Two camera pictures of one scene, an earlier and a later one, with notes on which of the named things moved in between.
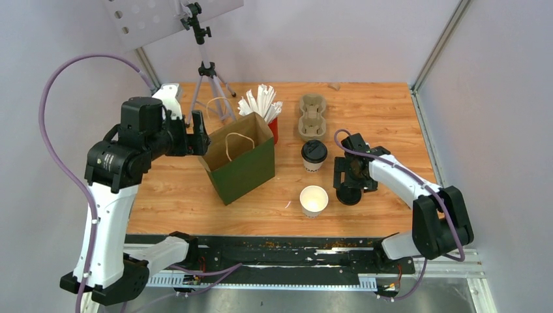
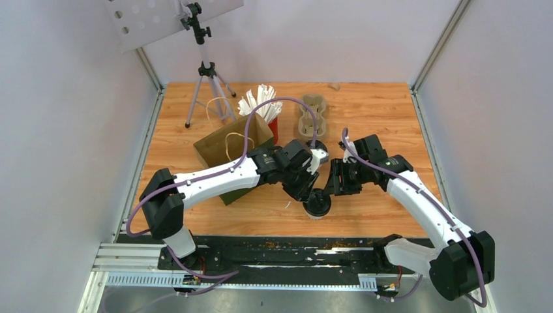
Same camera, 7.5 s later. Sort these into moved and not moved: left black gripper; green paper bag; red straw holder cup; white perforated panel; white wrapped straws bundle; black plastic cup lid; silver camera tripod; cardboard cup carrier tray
Moved: left black gripper; black plastic cup lid
Not moved: cardboard cup carrier tray; red straw holder cup; white wrapped straws bundle; green paper bag; white perforated panel; silver camera tripod
